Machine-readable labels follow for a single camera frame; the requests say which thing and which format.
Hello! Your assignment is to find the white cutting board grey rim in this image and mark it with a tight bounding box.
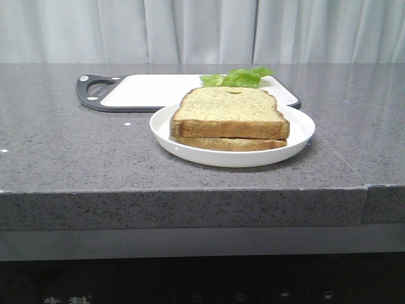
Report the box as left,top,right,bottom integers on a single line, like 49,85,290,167
75,73,302,113

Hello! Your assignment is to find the green lettuce leaf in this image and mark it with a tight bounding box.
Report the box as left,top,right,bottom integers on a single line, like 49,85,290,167
200,66,273,88

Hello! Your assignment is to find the grey-white curtain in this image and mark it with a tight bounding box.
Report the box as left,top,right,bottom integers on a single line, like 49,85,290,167
1,1,404,64

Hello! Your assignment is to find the white round plate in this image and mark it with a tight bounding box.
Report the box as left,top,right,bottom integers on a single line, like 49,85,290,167
149,104,315,168

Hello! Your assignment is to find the bread slice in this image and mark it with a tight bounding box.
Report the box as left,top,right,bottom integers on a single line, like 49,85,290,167
169,136,287,152
170,87,290,139

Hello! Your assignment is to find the black appliance control panel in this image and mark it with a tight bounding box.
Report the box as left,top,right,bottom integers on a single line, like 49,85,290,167
1,253,404,303

